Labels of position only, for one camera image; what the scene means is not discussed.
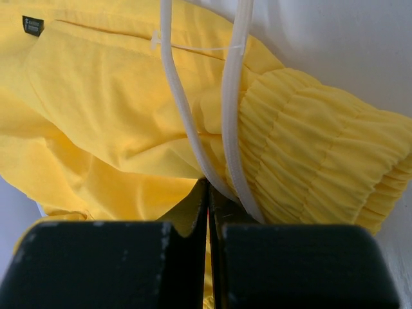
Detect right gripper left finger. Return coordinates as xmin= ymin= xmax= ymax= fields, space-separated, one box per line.
xmin=1 ymin=180 xmax=208 ymax=308

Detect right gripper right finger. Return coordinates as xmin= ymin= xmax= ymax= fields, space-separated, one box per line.
xmin=209 ymin=188 xmax=401 ymax=308

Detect yellow shorts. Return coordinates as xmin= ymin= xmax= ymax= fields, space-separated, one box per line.
xmin=0 ymin=0 xmax=412 ymax=309

